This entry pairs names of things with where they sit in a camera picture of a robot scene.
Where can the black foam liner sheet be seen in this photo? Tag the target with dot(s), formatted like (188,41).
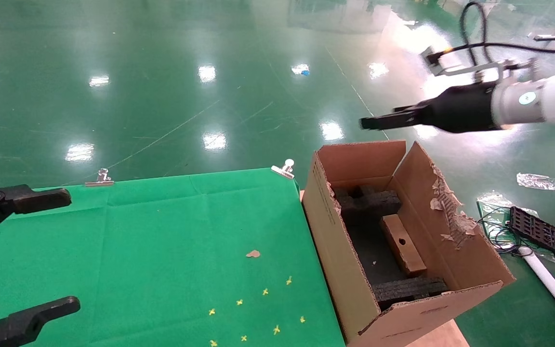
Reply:
(369,250)

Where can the silver metal cloth clip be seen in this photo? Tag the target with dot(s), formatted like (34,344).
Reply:
(283,168)
(100,179)

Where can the black foam block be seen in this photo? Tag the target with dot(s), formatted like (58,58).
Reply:
(410,289)
(369,200)

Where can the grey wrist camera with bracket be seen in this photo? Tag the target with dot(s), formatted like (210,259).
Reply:
(470,68)

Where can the clear crumpled plastic bag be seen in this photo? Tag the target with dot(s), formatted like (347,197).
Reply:
(537,180)

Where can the small taped cardboard box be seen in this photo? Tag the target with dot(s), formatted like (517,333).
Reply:
(403,246)

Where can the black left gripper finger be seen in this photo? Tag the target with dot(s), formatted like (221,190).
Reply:
(22,323)
(36,198)

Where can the white flat floor bar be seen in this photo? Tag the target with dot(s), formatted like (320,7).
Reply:
(551,36)

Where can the large open cardboard carton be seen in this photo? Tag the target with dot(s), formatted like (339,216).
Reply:
(427,318)

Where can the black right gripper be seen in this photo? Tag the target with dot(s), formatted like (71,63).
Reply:
(460,111)

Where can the clear bag with green print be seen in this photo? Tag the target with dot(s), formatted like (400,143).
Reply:
(492,202)

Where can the small brown cardboard scrap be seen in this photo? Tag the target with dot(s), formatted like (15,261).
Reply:
(253,253)

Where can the black plastic grid tray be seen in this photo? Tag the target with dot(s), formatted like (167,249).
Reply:
(542,233)

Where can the green table cloth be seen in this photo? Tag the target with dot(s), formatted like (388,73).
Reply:
(138,241)

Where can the white tube frame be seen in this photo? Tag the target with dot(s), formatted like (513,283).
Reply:
(554,289)

